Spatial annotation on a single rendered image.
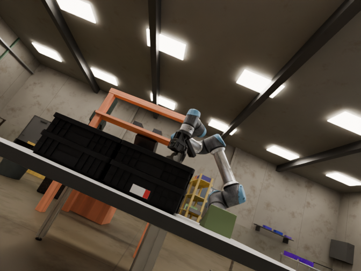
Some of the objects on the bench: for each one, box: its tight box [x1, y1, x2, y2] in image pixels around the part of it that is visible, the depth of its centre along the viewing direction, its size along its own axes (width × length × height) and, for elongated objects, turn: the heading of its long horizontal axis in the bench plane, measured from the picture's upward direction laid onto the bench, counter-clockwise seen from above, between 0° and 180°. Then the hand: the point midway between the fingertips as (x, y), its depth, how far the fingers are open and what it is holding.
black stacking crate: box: [100, 159, 186, 216], centre depth 105 cm, size 40×30×12 cm
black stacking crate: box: [30, 130, 112, 183], centre depth 110 cm, size 40×30×12 cm
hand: (173, 168), depth 105 cm, fingers open, 5 cm apart
